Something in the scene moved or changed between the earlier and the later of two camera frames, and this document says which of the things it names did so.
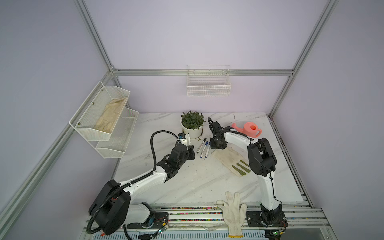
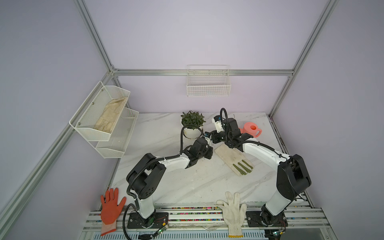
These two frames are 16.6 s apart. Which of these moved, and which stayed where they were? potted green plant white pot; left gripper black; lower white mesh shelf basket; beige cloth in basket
Moved: left gripper black
Stayed: beige cloth in basket; lower white mesh shelf basket; potted green plant white pot
